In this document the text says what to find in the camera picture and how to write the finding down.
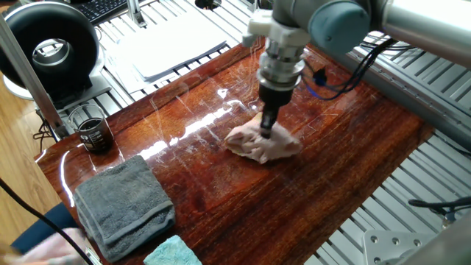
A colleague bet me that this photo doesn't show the slanted aluminium frame post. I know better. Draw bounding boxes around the slanted aluminium frame post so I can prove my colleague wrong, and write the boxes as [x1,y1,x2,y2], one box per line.
[0,16,70,139]

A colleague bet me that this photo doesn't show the white paper sheets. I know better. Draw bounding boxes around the white paper sheets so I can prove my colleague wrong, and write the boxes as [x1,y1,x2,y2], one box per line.
[105,14,233,93]

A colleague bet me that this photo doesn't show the thick black cable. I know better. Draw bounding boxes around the thick black cable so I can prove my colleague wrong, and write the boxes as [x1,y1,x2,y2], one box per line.
[0,178,95,265]

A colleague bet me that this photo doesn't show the grey folded towel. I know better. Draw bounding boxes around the grey folded towel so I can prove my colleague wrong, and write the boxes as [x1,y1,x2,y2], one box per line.
[72,155,177,264]

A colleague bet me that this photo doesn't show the turquoise fluffy cloth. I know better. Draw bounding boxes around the turquoise fluffy cloth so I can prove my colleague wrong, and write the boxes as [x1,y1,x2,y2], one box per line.
[143,234,203,265]

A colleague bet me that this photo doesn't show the black gripper cable bundle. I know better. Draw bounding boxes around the black gripper cable bundle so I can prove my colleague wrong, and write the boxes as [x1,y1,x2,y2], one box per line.
[301,36,420,95]

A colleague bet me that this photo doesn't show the small aluminium bracket post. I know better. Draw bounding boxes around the small aluminium bracket post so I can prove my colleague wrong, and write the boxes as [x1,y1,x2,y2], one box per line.
[127,0,148,29]

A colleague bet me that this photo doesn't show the glass beaker with dark liquid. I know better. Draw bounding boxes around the glass beaker with dark liquid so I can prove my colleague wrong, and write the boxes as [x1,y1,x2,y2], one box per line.
[68,103,115,154]

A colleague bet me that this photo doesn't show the black computer keyboard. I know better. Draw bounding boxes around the black computer keyboard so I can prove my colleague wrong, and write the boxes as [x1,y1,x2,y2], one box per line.
[68,0,145,25]

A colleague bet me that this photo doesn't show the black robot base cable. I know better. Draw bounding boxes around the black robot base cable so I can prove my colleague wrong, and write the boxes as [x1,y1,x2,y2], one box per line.
[407,196,471,218]

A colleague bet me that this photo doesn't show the pale pink cleaning cloth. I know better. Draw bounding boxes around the pale pink cleaning cloth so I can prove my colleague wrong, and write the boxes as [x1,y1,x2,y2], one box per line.
[224,112,303,165]

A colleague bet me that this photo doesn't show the thin black floor cables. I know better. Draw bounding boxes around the thin black floor cables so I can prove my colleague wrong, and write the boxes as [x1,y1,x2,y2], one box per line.
[32,109,60,143]

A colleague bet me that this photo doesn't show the blue gripper cable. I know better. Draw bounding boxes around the blue gripper cable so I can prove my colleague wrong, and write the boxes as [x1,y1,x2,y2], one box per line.
[301,73,334,102]

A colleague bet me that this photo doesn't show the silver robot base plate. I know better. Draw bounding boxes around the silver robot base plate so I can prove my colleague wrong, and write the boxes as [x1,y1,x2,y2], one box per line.
[363,230,437,265]

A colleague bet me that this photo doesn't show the black round duct fan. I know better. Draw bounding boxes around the black round duct fan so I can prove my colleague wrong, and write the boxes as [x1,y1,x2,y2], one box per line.
[0,1,112,111]

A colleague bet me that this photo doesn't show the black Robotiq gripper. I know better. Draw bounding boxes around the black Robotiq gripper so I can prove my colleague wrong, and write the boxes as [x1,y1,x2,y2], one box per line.
[258,85,294,140]

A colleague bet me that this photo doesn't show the person's dark blue clothing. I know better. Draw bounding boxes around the person's dark blue clothing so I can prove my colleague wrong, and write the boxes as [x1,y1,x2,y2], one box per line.
[10,202,80,255]

